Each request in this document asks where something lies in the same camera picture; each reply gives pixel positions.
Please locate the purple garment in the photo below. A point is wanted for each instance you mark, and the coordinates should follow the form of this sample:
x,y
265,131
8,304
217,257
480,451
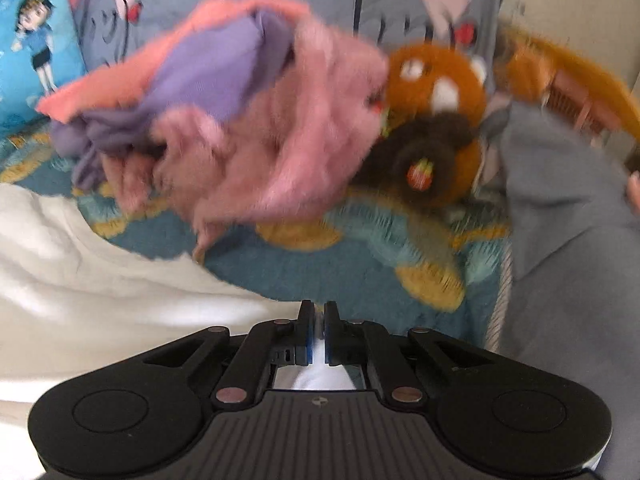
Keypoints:
x,y
210,70

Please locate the red panda plush toy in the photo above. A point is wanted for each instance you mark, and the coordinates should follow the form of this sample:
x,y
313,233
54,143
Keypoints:
x,y
435,130

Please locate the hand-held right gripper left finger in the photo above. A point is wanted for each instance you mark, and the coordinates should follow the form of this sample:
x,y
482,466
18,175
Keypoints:
x,y
309,355

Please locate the salmon pink garment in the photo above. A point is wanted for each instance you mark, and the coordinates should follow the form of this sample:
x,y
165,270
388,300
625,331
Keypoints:
x,y
125,75

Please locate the yellow fly swatter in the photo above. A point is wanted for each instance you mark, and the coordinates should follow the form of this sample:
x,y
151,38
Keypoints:
x,y
600,75

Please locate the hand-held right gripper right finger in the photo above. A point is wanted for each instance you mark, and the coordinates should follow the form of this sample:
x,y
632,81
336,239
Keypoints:
x,y
329,355

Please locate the grey duvet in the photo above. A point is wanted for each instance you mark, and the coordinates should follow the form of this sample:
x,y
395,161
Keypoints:
x,y
565,235

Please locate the blue cartoon pillow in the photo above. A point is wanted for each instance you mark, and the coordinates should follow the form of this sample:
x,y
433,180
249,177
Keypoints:
x,y
30,50

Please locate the orange bag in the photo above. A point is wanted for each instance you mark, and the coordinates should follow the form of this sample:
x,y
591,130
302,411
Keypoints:
x,y
525,70

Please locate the white t-shirt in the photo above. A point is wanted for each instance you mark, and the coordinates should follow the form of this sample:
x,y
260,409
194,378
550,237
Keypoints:
x,y
100,285

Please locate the pink plastic basket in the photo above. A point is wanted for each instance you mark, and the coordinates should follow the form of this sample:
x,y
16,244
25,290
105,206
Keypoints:
x,y
570,102

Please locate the pink fuzzy garment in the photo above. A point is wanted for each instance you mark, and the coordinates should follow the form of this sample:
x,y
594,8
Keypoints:
x,y
300,135

